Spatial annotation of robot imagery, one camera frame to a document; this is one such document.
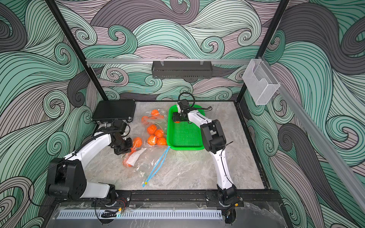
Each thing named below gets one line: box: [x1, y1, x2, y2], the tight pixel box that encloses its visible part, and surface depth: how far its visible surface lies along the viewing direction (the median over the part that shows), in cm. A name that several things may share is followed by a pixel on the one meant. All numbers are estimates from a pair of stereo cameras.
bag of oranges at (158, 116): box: [141, 108, 168, 126], surface depth 106 cm
